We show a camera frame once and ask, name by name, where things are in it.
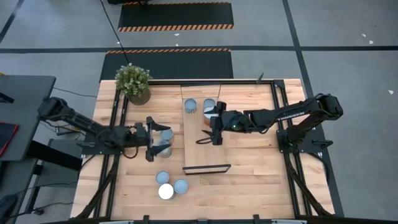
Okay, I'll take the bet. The red white diced tomatoes can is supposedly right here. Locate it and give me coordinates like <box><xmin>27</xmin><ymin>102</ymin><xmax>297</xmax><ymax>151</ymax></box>
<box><xmin>203</xmin><ymin>98</ymin><xmax>218</xmax><ymax>121</ymax></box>

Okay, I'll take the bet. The sliced carrots can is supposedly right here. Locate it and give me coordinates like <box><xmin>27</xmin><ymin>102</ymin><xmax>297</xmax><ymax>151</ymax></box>
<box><xmin>183</xmin><ymin>98</ymin><xmax>198</xmax><ymax>114</ymax></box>

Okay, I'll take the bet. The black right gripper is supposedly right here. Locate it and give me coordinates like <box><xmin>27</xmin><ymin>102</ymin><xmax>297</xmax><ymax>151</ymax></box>
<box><xmin>195</xmin><ymin>100</ymin><xmax>250</xmax><ymax>146</ymax></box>

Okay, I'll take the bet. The black mat with hazard stripes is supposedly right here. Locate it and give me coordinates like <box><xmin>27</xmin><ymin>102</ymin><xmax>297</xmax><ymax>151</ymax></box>
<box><xmin>99</xmin><ymin>47</ymin><xmax>234</xmax><ymax>80</ymax></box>
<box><xmin>117</xmin><ymin>1</ymin><xmax>235</xmax><ymax>33</ymax></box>

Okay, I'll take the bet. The grey desk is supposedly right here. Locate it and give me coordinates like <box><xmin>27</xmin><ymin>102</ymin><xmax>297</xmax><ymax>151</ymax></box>
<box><xmin>0</xmin><ymin>74</ymin><xmax>57</xmax><ymax>162</ymax></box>

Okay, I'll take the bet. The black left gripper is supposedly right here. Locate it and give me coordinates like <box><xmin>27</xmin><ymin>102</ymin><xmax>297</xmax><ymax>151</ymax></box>
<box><xmin>133</xmin><ymin>116</ymin><xmax>172</xmax><ymax>163</ymax></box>

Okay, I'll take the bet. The black floor cable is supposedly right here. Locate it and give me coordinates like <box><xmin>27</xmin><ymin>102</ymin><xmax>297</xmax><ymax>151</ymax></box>
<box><xmin>52</xmin><ymin>86</ymin><xmax>98</xmax><ymax>98</ymax></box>
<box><xmin>99</xmin><ymin>0</ymin><xmax>131</xmax><ymax>65</ymax></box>

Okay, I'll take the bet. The black desk base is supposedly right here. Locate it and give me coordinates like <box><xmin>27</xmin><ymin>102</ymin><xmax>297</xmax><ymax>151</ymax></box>
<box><xmin>26</xmin><ymin>139</ymin><xmax>84</xmax><ymax>171</ymax></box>

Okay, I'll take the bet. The artificial plant in striped pot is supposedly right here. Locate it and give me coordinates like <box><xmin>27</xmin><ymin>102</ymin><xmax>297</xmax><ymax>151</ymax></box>
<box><xmin>114</xmin><ymin>63</ymin><xmax>154</xmax><ymax>106</ymax></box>

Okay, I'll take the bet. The red edged black tablet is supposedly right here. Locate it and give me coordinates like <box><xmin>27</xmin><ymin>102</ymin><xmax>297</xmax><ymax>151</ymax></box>
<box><xmin>0</xmin><ymin>121</ymin><xmax>19</xmax><ymax>157</ymax></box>

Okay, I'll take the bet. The blue yellow tomato can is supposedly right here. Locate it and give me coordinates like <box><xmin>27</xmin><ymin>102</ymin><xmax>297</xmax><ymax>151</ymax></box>
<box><xmin>160</xmin><ymin>128</ymin><xmax>175</xmax><ymax>142</ymax></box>

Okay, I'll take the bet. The orange peaches can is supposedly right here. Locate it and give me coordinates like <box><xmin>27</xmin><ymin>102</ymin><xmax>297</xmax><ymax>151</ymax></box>
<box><xmin>155</xmin><ymin>170</ymin><xmax>170</xmax><ymax>185</ymax></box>

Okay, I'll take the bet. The pink teal chicken soup can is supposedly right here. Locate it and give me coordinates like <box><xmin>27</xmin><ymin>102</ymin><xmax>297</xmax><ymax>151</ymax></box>
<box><xmin>174</xmin><ymin>179</ymin><xmax>189</xmax><ymax>195</ymax></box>

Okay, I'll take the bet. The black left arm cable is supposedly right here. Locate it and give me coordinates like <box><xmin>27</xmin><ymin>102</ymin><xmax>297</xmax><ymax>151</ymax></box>
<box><xmin>122</xmin><ymin>145</ymin><xmax>140</xmax><ymax>160</ymax></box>

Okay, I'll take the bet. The black framed wooden shelf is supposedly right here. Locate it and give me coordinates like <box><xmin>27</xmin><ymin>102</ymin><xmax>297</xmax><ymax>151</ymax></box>
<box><xmin>182</xmin><ymin>96</ymin><xmax>233</xmax><ymax>175</ymax></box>

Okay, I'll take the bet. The black aluminium table frame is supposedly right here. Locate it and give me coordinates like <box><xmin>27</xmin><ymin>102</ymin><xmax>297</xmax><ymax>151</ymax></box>
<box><xmin>70</xmin><ymin>78</ymin><xmax>346</xmax><ymax>224</ymax></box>

